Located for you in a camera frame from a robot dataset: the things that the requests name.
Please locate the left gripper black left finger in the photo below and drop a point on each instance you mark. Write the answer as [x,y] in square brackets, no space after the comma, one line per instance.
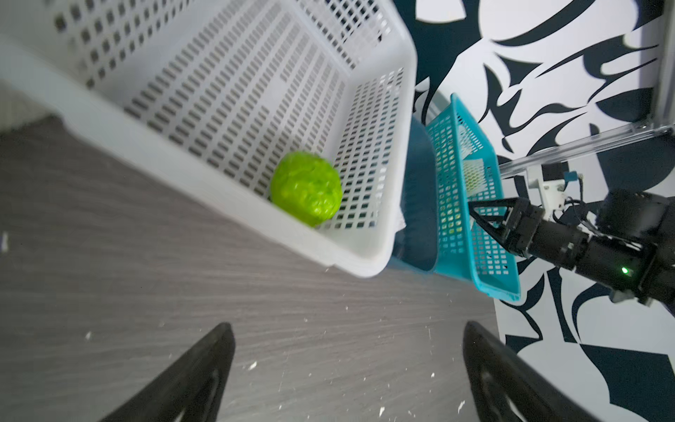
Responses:
[191,389]

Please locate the green custard apple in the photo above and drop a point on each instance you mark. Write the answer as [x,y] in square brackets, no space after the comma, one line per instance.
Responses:
[307,187]

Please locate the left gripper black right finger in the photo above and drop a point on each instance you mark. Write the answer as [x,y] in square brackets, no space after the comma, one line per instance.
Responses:
[505,388]

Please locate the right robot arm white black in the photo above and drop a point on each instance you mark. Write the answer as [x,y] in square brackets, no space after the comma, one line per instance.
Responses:
[629,249]

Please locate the dark blue plastic tub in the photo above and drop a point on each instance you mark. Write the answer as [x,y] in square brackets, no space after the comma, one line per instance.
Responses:
[416,246]

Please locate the white perforated plastic basket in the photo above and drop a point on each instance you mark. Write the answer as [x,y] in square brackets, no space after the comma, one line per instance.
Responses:
[208,97]

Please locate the teal perforated plastic basket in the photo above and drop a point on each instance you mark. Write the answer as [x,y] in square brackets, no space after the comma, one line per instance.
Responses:
[466,252]

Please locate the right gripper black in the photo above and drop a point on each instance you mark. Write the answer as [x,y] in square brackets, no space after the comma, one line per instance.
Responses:
[520,228]

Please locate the white foam net sleeve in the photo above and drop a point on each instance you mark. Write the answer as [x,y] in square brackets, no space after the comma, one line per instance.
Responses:
[473,169]

